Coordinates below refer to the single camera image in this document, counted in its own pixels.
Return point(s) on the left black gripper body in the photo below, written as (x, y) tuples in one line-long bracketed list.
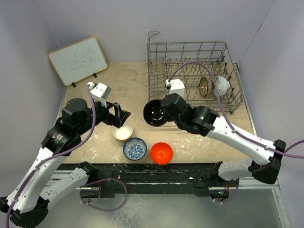
[(101, 114)]

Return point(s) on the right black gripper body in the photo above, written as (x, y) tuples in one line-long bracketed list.
[(169, 118)]

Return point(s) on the black glossy bowl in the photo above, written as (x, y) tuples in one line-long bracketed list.
[(154, 114)]

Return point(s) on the brown rimmed cream bowl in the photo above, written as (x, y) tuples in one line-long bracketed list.
[(205, 86)]

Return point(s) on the grey wire dish rack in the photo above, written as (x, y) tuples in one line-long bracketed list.
[(191, 61)]

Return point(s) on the white ceramic bowl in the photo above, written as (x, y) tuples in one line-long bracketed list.
[(221, 86)]

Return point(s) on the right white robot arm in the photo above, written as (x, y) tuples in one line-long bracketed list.
[(264, 156)]

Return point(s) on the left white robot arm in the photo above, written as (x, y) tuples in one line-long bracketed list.
[(31, 200)]

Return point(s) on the beige white bowl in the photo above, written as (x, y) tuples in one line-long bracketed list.
[(123, 133)]

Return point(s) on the blue white patterned bowl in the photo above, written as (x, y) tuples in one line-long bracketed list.
[(134, 149)]

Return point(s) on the orange bowl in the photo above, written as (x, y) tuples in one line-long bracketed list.
[(161, 153)]

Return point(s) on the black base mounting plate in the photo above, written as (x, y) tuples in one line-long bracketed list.
[(175, 178)]

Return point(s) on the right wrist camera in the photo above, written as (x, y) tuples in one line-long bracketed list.
[(175, 86)]

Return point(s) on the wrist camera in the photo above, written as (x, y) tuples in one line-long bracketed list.
[(175, 86), (99, 92)]

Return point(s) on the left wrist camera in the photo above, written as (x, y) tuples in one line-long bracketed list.
[(99, 92)]

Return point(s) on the small whiteboard with wood frame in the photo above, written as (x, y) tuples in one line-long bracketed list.
[(78, 61)]

